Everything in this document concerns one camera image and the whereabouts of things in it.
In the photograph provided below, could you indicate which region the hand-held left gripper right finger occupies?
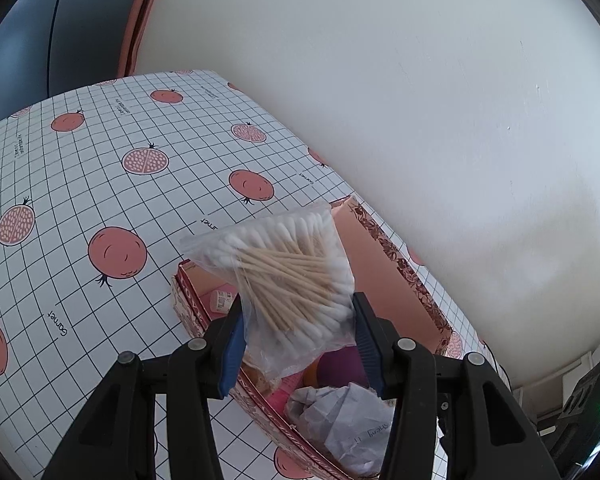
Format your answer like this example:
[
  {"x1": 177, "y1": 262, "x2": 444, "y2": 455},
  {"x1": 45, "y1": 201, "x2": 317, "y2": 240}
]
[{"x1": 351, "y1": 291, "x2": 563, "y2": 480}]

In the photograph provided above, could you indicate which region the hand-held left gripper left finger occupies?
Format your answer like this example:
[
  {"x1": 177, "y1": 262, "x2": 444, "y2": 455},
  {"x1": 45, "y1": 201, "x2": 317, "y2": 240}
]
[{"x1": 40, "y1": 300, "x2": 247, "y2": 480}]

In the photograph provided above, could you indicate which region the purple ball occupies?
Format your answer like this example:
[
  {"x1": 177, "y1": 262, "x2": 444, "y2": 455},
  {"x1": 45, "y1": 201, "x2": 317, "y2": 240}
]
[{"x1": 320, "y1": 347, "x2": 371, "y2": 388}]

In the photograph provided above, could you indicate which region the small white bottle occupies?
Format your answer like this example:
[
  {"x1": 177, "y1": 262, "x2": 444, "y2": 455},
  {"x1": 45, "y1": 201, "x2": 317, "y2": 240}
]
[{"x1": 207, "y1": 284, "x2": 241, "y2": 313}]

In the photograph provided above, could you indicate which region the yellow ball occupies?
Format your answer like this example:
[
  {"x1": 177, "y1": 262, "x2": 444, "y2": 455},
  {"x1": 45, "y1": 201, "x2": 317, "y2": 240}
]
[{"x1": 300, "y1": 360, "x2": 328, "y2": 388}]

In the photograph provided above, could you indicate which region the floral gift box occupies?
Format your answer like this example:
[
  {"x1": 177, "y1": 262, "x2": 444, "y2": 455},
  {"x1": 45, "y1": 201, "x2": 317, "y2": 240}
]
[{"x1": 171, "y1": 195, "x2": 465, "y2": 480}]

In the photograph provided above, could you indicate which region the paper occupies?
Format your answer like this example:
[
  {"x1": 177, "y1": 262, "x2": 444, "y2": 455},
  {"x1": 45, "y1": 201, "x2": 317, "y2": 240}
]
[{"x1": 285, "y1": 382, "x2": 396, "y2": 478}]

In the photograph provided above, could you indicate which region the pink board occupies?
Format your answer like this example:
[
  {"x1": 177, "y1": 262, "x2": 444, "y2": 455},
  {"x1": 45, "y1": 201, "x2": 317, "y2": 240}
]
[{"x1": 117, "y1": 0, "x2": 168, "y2": 78}]

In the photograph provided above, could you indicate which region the dark refrigerator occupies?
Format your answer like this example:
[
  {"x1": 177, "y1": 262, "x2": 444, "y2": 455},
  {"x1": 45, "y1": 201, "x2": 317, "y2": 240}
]
[{"x1": 0, "y1": 0, "x2": 153, "y2": 128}]

